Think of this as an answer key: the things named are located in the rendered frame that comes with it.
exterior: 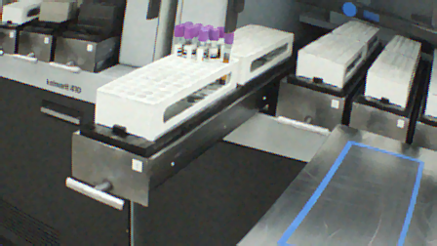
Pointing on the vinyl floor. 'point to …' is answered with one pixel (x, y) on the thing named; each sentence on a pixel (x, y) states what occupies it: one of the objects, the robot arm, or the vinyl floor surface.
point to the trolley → (356, 196)
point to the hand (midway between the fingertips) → (189, 18)
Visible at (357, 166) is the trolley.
